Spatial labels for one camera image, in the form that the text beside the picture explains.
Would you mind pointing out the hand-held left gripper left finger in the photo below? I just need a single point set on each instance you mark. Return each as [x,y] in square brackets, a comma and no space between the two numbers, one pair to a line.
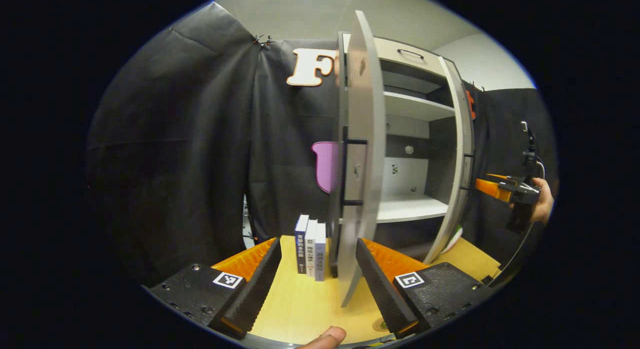
[257,289]

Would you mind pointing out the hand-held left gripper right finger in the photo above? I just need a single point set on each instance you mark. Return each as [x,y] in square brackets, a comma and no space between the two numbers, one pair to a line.
[382,289]

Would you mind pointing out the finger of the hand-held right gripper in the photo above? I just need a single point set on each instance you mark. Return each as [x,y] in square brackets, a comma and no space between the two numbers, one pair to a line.
[487,188]
[500,177]

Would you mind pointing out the white cabinet door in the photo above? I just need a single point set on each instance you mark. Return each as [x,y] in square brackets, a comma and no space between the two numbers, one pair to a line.
[457,139]
[370,114]

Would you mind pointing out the grey white cabinet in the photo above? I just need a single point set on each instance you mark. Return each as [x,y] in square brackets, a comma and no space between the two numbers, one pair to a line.
[410,179]

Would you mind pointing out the white cabinet shelf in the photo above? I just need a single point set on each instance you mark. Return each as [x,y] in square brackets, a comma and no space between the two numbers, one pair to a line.
[415,106]
[410,209]

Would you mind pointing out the white cabinet drawer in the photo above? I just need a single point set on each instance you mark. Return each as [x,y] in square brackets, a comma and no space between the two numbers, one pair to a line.
[385,48]

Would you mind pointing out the white green plastic item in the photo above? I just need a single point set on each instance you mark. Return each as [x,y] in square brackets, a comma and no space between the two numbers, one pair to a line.
[452,239]

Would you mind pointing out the dark blue book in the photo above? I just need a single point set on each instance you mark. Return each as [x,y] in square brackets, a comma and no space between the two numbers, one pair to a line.
[301,244]

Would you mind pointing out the white book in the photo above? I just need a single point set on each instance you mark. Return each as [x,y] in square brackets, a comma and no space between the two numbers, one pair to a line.
[311,249]

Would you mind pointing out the light grey book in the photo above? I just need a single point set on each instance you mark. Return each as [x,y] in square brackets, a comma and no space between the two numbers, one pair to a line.
[320,254]

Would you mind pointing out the black backdrop cloth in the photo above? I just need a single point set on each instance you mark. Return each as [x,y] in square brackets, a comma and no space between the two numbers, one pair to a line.
[175,154]

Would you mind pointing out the metal cloth clips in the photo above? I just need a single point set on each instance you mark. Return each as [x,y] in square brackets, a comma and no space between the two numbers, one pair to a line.
[262,40]

